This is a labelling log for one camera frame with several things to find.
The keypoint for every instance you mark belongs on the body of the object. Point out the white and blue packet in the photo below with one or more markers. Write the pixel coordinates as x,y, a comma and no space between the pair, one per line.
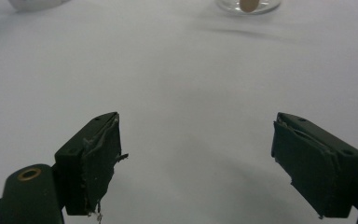
34,4

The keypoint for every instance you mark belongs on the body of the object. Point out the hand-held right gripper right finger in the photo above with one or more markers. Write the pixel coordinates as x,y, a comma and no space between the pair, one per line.
317,165

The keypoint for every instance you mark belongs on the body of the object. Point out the small tan oval object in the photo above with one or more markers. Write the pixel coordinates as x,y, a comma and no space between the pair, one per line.
248,5

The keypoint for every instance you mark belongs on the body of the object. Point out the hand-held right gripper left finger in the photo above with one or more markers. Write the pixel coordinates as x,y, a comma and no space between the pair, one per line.
87,168

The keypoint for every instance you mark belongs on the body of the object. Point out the clear glass dish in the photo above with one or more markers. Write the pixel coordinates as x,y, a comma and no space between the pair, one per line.
267,7

